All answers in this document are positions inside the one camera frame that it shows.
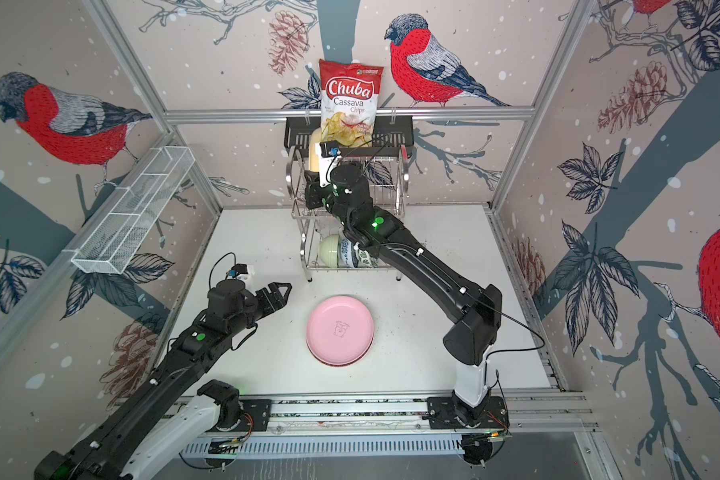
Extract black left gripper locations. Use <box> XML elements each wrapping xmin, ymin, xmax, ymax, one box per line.
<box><xmin>228</xmin><ymin>280</ymin><xmax>292</xmax><ymax>337</ymax></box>

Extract pink plate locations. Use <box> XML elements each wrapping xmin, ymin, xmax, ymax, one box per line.
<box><xmin>306</xmin><ymin>296</ymin><xmax>375</xmax><ymax>367</ymax></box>

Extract blue white patterned bowl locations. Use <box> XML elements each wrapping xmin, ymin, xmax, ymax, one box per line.
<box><xmin>337</xmin><ymin>239</ymin><xmax>360</xmax><ymax>269</ymax></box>

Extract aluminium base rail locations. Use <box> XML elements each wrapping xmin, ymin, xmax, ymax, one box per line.
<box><xmin>137</xmin><ymin>386</ymin><xmax>601</xmax><ymax>463</ymax></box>

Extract green leaf patterned bowl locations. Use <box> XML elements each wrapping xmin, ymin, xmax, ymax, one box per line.
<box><xmin>357</xmin><ymin>250</ymin><xmax>378</xmax><ymax>268</ymax></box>

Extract aluminium frame corner post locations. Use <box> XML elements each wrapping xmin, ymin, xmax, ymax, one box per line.
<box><xmin>81</xmin><ymin>0</ymin><xmax>223</xmax><ymax>216</ymax></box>

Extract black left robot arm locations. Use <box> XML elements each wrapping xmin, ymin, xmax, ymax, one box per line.
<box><xmin>34</xmin><ymin>279</ymin><xmax>292</xmax><ymax>479</ymax></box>

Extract silver two-tier dish rack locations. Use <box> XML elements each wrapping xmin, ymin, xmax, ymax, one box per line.
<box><xmin>285</xmin><ymin>142</ymin><xmax>409</xmax><ymax>282</ymax></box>

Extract red Chuba chips bag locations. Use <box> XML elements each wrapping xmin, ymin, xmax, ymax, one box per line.
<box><xmin>319</xmin><ymin>60</ymin><xmax>383</xmax><ymax>126</ymax></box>

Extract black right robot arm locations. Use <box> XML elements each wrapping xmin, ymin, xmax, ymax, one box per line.
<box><xmin>304</xmin><ymin>163</ymin><xmax>503</xmax><ymax>422</ymax></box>

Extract yellow plate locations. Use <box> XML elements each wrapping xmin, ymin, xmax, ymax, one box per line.
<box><xmin>308</xmin><ymin>127</ymin><xmax>322</xmax><ymax>174</ymax></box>

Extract white wire mesh basket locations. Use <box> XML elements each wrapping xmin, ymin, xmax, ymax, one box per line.
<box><xmin>71</xmin><ymin>146</ymin><xmax>195</xmax><ymax>274</ymax></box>

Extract light green bowl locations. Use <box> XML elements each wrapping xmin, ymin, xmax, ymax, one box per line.
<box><xmin>317</xmin><ymin>234</ymin><xmax>341</xmax><ymax>268</ymax></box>

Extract black wall shelf basket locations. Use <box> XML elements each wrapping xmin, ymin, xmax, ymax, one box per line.
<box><xmin>283</xmin><ymin>115</ymin><xmax>414</xmax><ymax>155</ymax></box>

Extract horizontal aluminium frame bar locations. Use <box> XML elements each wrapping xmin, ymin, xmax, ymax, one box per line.
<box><xmin>164</xmin><ymin>105</ymin><xmax>536</xmax><ymax>126</ymax></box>

